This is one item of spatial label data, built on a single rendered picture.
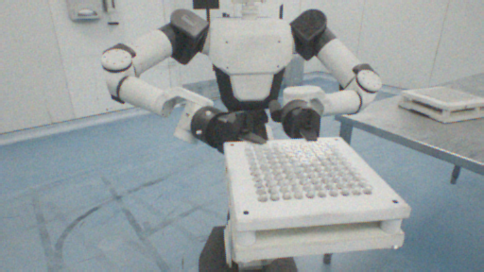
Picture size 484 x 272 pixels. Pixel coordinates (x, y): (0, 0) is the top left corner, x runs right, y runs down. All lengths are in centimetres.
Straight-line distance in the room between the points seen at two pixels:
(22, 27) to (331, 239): 350
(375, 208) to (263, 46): 67
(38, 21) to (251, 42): 293
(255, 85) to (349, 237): 67
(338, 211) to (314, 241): 6
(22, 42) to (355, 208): 351
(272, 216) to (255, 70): 67
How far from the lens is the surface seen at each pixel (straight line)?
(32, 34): 372
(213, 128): 69
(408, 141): 126
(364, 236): 50
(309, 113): 68
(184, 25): 104
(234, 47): 100
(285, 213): 43
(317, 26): 110
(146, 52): 97
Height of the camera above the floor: 131
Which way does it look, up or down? 23 degrees down
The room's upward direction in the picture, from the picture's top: straight up
